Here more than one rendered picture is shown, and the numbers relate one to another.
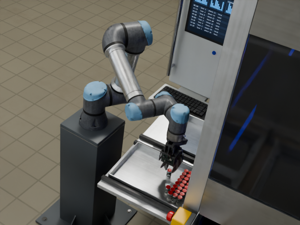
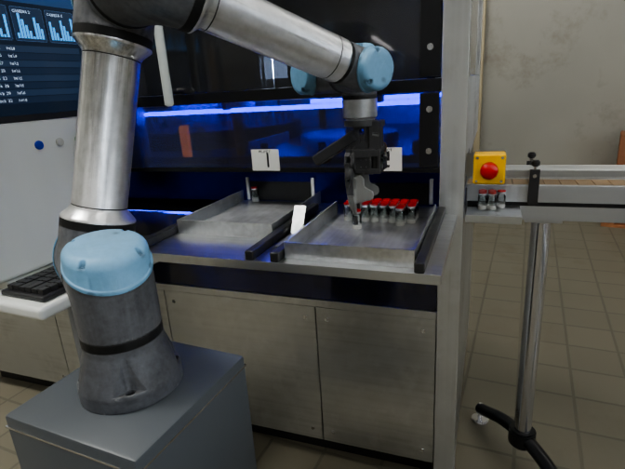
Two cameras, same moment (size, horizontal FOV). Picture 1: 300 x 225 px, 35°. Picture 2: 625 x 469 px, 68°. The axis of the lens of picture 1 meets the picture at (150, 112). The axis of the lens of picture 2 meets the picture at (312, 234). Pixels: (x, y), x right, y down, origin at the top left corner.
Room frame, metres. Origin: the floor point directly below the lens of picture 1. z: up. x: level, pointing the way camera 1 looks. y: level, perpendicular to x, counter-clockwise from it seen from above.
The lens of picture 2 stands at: (1.65, 0.93, 1.21)
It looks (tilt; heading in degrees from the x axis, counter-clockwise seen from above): 18 degrees down; 268
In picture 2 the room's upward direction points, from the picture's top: 4 degrees counter-clockwise
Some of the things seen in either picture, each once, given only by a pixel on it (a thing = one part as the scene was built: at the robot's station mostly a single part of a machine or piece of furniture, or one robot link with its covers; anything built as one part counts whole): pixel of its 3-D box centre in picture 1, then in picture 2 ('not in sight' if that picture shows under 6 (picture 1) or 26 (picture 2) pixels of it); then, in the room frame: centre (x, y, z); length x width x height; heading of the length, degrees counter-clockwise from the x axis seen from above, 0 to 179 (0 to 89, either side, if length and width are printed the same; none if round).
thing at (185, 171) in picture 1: (177, 184); (378, 212); (1.45, -0.17, 0.90); 0.18 x 0.02 x 0.05; 156
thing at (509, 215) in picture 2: not in sight; (493, 212); (1.14, -0.22, 0.87); 0.14 x 0.13 x 0.02; 67
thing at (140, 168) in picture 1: (156, 175); (367, 228); (1.49, -0.07, 0.90); 0.34 x 0.26 x 0.04; 66
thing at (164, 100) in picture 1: (164, 105); (325, 73); (1.57, -0.05, 1.23); 0.11 x 0.11 x 0.08; 31
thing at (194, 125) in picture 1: (208, 143); (255, 210); (1.76, -0.31, 0.90); 0.34 x 0.26 x 0.04; 67
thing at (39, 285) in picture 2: (189, 104); (94, 261); (2.17, -0.22, 0.82); 0.40 x 0.14 x 0.02; 63
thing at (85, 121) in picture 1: (93, 114); (126, 354); (1.92, 0.29, 0.84); 0.15 x 0.15 x 0.10
